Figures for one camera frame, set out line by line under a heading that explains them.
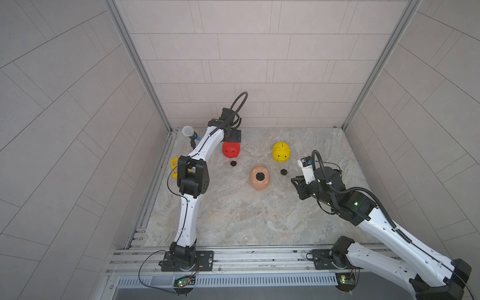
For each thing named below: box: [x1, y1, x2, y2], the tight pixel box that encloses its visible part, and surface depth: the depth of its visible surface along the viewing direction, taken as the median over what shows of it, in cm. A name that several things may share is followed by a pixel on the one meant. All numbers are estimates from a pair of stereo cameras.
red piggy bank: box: [222, 141, 241, 159], surface depth 100 cm
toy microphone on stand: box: [181, 125, 202, 150], surface depth 85 cm
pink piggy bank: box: [250, 165, 270, 191], surface depth 88 cm
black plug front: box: [255, 171, 265, 182], surface depth 88 cm
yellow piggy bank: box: [272, 141, 292, 163], surface depth 98 cm
